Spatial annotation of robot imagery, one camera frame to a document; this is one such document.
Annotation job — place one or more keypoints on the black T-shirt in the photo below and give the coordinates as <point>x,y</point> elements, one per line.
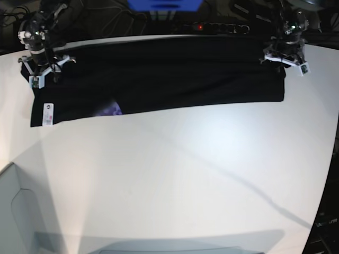
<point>161,74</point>

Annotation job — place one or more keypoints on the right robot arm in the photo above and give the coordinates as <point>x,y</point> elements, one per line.
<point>35,35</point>

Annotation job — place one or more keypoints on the blue plastic box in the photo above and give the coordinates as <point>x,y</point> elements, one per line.
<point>165,5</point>

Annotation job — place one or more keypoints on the black power strip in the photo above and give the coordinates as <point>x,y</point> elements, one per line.
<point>216,28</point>

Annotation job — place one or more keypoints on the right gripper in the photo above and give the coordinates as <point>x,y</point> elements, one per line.
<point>45,63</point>

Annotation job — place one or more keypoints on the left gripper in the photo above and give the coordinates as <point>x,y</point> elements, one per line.
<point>291,53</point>

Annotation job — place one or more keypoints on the white clothing tag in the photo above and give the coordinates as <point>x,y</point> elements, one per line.
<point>47,117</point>

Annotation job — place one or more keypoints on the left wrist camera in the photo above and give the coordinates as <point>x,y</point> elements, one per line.
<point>304,69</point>

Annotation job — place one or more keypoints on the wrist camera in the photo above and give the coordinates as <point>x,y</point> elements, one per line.
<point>304,69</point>
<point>37,82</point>

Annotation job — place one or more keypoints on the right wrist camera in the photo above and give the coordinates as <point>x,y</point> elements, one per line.
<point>37,82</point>

